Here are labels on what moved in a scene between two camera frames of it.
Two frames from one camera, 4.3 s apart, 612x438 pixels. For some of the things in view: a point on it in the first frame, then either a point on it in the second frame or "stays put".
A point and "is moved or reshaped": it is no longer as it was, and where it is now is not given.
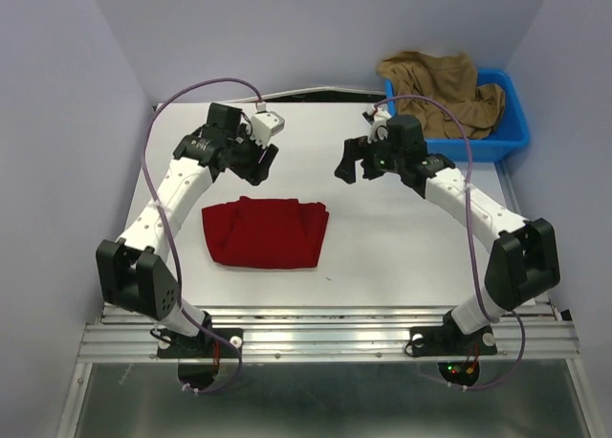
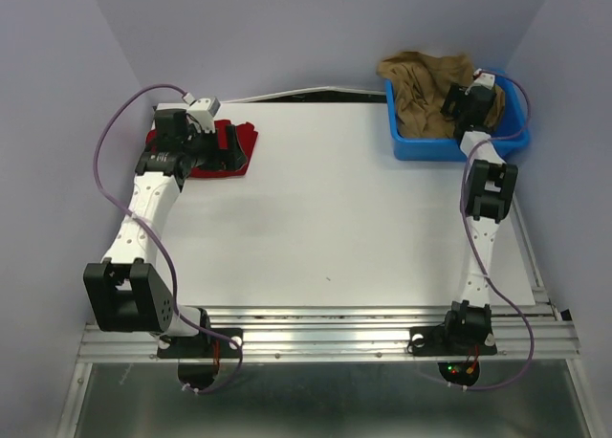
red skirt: (262, 233) is moved or reshaped
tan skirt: (450, 80) stays put
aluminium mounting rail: (330, 334) stays put
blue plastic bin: (497, 145) stays put
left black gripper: (256, 172) -> (229, 158)
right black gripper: (357, 148) -> (454, 93)
